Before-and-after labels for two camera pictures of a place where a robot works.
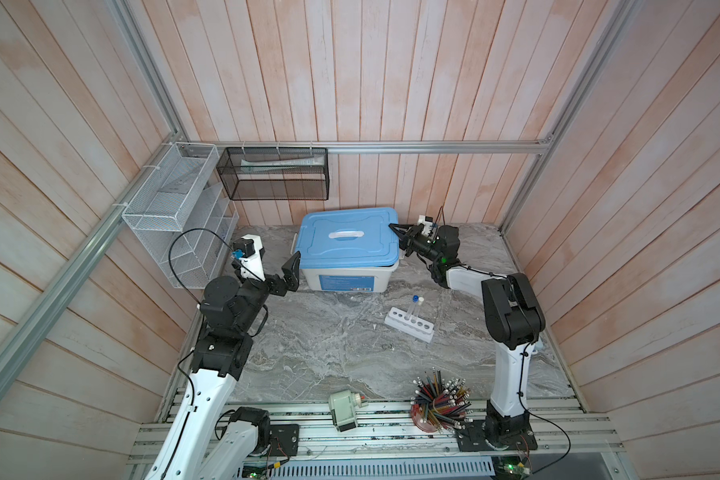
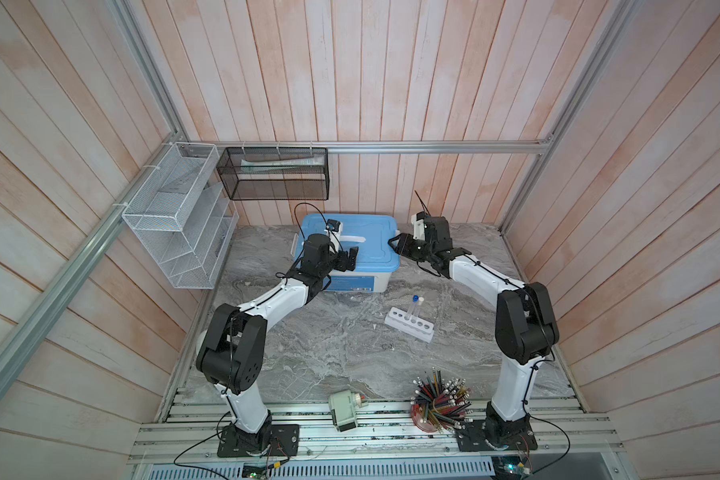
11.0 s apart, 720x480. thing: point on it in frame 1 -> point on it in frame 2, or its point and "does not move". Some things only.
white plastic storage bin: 350,280 does not move
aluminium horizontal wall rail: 309,147 does not move
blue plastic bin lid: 347,238 does not move
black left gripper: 291,274 -> 342,258
